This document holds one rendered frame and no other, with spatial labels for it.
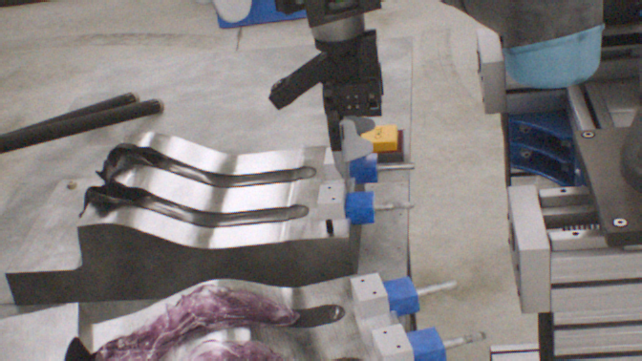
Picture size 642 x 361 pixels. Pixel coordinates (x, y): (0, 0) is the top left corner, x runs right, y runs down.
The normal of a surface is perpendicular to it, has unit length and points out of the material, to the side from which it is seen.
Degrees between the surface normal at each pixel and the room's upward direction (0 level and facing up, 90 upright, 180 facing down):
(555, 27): 90
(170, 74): 0
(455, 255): 0
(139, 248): 90
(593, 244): 90
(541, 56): 93
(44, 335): 0
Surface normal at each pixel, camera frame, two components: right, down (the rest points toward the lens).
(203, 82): -0.13, -0.85
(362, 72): -0.09, 0.51
